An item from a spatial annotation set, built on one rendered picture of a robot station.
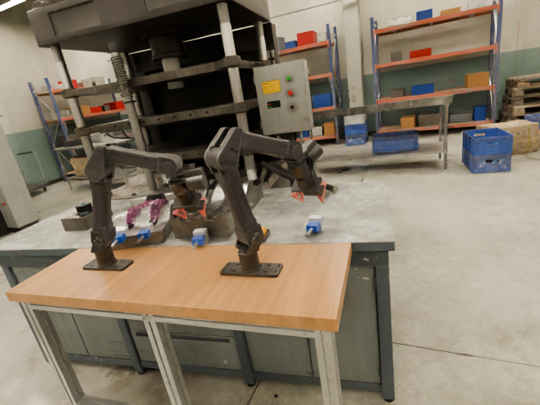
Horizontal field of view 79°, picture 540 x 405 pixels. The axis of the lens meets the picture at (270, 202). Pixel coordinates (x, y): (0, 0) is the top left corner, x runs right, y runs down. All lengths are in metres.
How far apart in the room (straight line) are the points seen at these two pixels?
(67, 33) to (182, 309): 1.94
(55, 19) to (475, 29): 6.83
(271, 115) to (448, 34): 6.03
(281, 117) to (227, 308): 1.37
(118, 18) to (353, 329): 2.04
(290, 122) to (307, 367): 1.33
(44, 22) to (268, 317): 2.25
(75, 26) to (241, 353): 2.07
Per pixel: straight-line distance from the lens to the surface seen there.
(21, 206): 5.67
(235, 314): 0.94
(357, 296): 1.38
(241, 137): 0.93
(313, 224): 1.25
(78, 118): 2.63
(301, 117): 2.04
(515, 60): 7.91
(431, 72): 7.76
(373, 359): 1.58
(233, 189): 0.96
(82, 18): 2.48
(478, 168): 4.70
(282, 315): 0.89
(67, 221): 2.03
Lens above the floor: 1.34
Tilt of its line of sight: 19 degrees down
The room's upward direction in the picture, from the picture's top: 9 degrees counter-clockwise
